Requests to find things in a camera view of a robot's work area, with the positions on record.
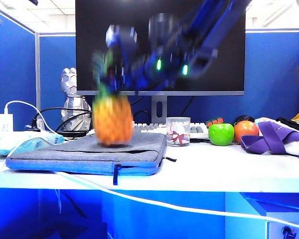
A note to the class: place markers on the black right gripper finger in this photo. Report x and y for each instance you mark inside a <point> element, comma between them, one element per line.
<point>121,79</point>
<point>112,77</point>

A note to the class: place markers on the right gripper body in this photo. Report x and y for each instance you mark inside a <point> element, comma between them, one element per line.
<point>135,67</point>

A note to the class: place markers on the orange plastic pineapple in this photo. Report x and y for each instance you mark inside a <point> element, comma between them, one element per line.
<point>112,122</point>

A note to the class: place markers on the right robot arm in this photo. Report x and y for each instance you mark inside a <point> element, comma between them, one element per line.
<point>204,32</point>

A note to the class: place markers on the gray laptop sleeve bag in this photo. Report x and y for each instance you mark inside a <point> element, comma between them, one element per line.
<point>77,152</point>

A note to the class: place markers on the purple and white tote bag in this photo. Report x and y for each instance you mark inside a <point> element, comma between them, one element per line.
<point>271,139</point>

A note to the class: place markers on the gray monitor stand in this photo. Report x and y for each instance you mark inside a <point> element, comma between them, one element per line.
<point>155,109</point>

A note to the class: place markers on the silver robot figurine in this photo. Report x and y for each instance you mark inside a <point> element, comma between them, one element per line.
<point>72,99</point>

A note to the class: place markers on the white and gray keyboard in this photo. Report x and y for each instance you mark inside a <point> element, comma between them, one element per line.
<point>149,128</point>

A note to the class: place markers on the clear glass with red print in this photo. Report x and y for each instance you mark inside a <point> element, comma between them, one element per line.
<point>178,129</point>

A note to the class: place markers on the black computer monitor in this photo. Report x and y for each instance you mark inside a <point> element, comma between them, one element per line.
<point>214,79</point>

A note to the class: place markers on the Rubik's cube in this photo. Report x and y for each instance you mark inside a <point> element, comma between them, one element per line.
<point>213,121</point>

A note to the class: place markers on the green apple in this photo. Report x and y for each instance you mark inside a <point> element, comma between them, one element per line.
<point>221,134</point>

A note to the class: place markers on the white charger block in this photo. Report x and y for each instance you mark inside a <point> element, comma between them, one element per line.
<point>2,122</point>

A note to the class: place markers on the black computer mouse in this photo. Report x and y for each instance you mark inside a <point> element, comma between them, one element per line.
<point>244,117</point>

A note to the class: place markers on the teal tissue pack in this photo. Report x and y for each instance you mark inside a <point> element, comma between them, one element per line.
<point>5,144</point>

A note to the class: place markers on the orange fruit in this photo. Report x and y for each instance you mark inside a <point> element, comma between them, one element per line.
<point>246,130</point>

